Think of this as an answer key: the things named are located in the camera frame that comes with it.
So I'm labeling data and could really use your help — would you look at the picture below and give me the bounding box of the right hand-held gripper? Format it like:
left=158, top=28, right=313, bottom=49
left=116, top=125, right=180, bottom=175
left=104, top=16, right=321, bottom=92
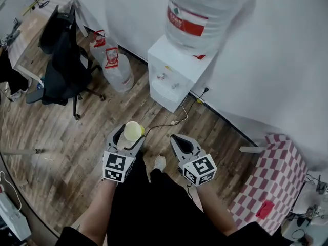
left=170, top=133, right=218, bottom=188

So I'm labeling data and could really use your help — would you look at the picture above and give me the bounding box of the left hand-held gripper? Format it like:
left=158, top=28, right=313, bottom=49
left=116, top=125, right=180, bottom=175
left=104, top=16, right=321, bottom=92
left=102, top=124, right=147, bottom=183

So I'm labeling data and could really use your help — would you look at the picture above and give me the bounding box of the white cup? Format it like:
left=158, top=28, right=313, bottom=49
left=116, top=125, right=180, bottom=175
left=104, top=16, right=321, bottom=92
left=117, top=121, right=146, bottom=151

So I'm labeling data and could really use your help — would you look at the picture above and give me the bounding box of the white water dispenser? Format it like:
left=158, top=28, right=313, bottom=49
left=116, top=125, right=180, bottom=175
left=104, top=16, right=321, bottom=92
left=147, top=34, right=219, bottom=113

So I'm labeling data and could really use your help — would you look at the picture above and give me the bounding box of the person's right forearm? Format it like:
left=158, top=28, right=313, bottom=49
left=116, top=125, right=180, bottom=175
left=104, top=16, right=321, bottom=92
left=195, top=180, right=239, bottom=237

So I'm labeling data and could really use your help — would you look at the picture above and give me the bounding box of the person's left forearm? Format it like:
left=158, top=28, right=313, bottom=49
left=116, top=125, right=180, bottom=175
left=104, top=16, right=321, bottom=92
left=78, top=179, right=119, bottom=246

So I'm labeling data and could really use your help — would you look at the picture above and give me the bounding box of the large clear water bottle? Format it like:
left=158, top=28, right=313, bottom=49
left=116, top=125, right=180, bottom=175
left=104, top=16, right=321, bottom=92
left=165, top=0, right=257, bottom=58

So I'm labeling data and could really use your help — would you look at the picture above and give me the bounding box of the person's white shoe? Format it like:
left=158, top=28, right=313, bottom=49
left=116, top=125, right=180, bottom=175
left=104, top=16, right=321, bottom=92
left=153, top=155, right=167, bottom=172

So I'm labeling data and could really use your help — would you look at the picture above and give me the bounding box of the white table leg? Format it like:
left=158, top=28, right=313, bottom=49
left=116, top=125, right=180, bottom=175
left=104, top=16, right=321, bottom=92
left=239, top=145, right=268, bottom=154

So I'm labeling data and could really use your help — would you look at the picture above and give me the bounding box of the person's black clothing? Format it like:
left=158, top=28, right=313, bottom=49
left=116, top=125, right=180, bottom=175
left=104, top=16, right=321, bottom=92
left=55, top=150, right=292, bottom=246

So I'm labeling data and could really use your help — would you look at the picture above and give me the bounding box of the red white checkered tablecloth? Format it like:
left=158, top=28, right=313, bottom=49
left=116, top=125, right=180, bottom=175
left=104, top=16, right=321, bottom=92
left=227, top=134, right=309, bottom=237

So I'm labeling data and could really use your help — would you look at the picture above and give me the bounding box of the black office chair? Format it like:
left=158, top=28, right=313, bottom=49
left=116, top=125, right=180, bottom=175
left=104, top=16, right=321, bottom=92
left=25, top=5, right=106, bottom=120

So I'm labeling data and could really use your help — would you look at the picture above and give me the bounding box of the red cloth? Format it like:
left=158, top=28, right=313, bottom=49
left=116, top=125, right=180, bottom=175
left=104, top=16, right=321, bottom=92
left=255, top=200, right=276, bottom=220

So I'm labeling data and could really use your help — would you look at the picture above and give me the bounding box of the white box device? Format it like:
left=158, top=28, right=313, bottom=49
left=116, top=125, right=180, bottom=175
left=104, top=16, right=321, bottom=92
left=0, top=193, right=32, bottom=242

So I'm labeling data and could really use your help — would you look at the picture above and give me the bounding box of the wooden desk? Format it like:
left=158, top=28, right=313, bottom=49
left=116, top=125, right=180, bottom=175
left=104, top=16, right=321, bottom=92
left=7, top=0, right=89, bottom=86

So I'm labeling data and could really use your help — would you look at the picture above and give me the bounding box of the yellow ruler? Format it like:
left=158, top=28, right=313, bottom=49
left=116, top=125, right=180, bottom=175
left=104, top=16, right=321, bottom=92
left=22, top=0, right=47, bottom=17

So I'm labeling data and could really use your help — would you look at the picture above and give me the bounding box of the black floor cable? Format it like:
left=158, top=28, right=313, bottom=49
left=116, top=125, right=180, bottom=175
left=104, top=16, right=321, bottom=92
left=144, top=121, right=178, bottom=136

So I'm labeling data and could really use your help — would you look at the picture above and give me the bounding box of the white power cord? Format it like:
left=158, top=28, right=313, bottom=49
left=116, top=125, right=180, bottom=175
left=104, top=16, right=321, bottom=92
left=171, top=103, right=190, bottom=126

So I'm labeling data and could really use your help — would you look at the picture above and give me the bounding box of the wall socket with black plug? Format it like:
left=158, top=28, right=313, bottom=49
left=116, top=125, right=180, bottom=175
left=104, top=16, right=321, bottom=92
left=189, top=86, right=210, bottom=103

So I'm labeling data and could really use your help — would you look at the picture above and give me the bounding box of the empty jug with red handle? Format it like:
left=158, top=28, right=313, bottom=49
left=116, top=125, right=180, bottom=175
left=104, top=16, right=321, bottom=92
left=89, top=29, right=114, bottom=64
left=102, top=47, right=135, bottom=93

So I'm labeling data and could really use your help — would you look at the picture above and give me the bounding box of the white thin cable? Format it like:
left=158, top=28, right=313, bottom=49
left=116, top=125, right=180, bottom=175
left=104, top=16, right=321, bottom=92
left=0, top=170, right=23, bottom=213

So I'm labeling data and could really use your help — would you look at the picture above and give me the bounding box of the black cables bundle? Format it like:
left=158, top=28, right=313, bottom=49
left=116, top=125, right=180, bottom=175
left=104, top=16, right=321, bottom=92
left=286, top=208, right=319, bottom=241

